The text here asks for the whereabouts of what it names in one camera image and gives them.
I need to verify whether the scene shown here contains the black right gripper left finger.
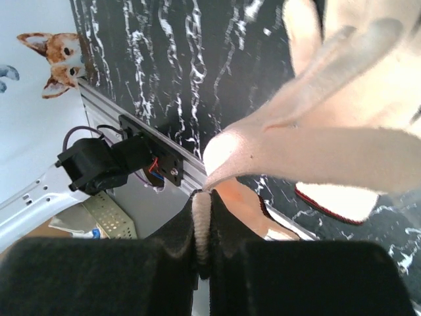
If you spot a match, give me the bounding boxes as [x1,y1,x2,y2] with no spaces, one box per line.
[1,202,198,315]

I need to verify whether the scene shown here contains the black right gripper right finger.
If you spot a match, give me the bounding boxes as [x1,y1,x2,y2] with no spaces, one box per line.
[210,192,414,315]

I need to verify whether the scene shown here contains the cream glove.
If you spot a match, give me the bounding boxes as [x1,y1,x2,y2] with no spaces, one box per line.
[203,1,420,195]
[216,178,380,240]

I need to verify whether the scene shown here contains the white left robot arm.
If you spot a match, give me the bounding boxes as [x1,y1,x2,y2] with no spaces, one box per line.
[1,136,153,251]

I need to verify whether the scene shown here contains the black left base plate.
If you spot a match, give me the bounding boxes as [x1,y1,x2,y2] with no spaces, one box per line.
[118,115,184,187]

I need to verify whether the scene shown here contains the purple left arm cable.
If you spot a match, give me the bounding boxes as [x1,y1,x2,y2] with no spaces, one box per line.
[62,125,106,149]

